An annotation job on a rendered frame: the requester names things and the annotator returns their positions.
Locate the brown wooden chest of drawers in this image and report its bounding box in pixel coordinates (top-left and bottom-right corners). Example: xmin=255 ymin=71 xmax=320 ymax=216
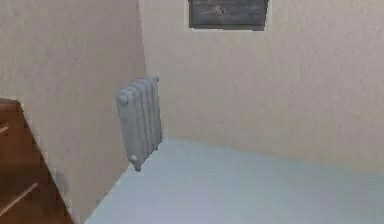
xmin=0 ymin=97 xmax=74 ymax=224

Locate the dark framed wall picture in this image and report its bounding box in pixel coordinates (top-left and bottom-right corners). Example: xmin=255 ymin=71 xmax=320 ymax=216
xmin=187 ymin=0 xmax=270 ymax=32

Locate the grey ribbed radiator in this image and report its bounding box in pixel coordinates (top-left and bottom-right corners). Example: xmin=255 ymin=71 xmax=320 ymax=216
xmin=115 ymin=75 xmax=164 ymax=173

